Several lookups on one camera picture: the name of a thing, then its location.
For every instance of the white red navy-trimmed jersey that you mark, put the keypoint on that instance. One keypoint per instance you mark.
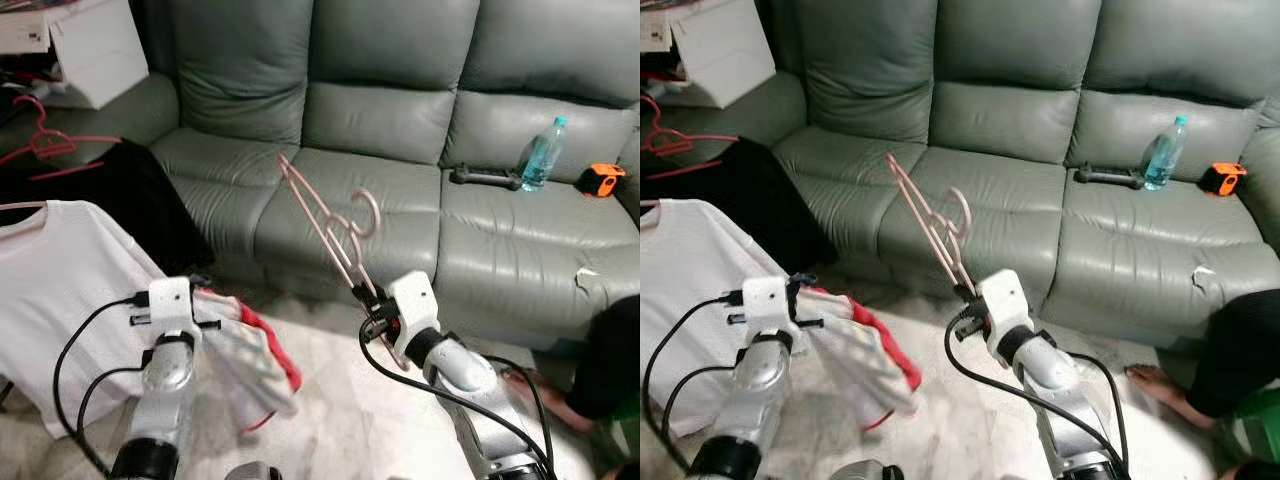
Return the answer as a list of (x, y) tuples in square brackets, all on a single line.
[(240, 370), (860, 370)]

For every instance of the black garment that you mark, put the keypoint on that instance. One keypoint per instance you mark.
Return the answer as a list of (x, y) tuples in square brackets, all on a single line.
[(130, 200), (750, 200)]

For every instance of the grey-green leather sofa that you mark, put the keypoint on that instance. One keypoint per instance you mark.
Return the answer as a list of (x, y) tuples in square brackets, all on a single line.
[(1020, 60), (400, 60)]

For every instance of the white storage box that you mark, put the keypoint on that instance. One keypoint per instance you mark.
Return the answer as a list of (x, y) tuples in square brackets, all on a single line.
[(100, 60), (725, 55)]

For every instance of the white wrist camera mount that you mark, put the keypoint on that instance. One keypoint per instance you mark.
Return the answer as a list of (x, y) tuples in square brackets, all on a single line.
[(415, 300), (1005, 300), (765, 300), (170, 300)]

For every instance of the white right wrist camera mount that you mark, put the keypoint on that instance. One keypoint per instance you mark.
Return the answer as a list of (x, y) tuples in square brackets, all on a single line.
[(1005, 300), (415, 300)]

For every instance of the silver robot left leg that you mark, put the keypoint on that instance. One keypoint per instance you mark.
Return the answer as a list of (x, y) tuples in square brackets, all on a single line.
[(865, 472), (252, 472)]

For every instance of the orange black tape measure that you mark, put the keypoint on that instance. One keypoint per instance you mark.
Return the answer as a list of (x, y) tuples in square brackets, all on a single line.
[(603, 182), (1223, 180)]

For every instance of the green plastic item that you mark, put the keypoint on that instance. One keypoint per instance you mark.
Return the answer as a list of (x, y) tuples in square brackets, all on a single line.
[(625, 430), (1255, 425)]

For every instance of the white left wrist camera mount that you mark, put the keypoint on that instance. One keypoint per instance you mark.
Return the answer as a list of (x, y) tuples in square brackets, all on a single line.
[(170, 300), (765, 300)]

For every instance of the clear teal water bottle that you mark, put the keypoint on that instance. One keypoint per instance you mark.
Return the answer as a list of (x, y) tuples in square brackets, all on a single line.
[(1163, 160), (540, 160)]

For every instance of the person in black trousers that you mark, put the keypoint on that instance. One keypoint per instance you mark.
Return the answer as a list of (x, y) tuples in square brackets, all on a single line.
[(1240, 350), (615, 350)]

